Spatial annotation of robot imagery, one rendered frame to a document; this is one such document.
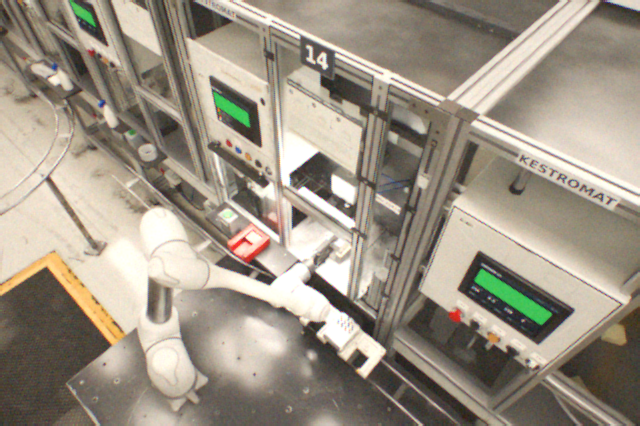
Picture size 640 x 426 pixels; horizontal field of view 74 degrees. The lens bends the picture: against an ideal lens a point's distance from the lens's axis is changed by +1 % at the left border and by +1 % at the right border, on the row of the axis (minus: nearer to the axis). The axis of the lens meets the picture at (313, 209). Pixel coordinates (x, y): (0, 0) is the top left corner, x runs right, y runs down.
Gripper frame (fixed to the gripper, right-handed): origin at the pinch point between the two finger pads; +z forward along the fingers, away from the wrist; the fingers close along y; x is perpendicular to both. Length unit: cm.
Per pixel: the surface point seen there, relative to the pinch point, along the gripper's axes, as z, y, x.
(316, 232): 3.6, -9.4, 14.4
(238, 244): -28.5, -6.9, 36.1
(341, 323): -27.0, -4.3, -27.1
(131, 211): -30, -100, 181
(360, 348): -26.5, -13.8, -37.9
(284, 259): -18.6, -9.4, 15.0
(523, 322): -17, 55, -78
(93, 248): -69, -98, 168
